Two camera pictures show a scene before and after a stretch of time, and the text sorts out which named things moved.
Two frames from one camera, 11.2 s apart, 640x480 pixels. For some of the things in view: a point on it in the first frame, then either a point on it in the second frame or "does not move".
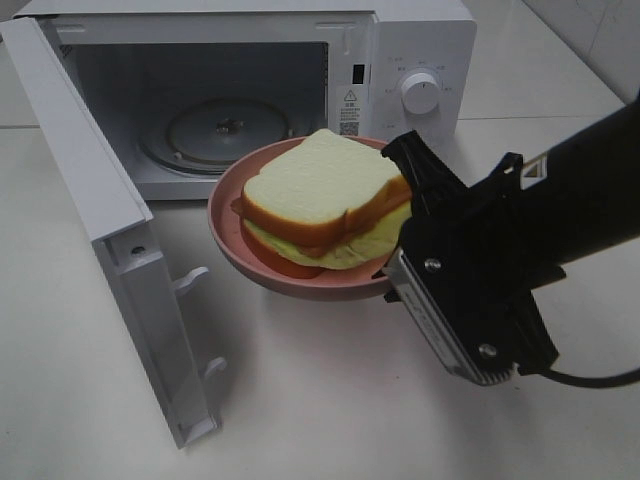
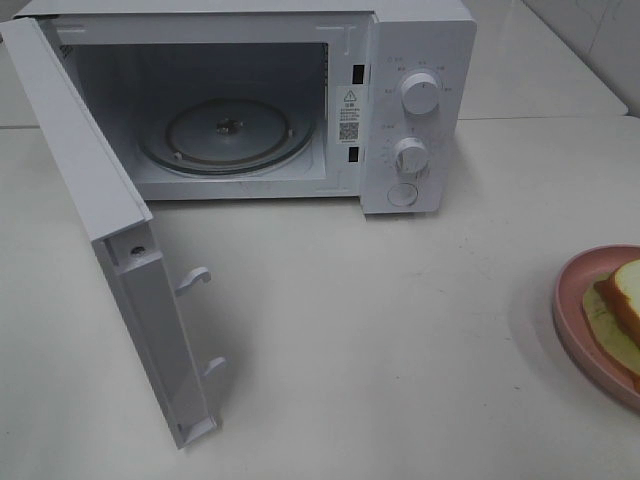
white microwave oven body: [182, 88] does not move
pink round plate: [363, 279] -> [575, 335]
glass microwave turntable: [206, 136] does not move
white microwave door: [146, 295] does not move
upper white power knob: [420, 93] does not move
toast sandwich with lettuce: [322, 204] -> [612, 310]
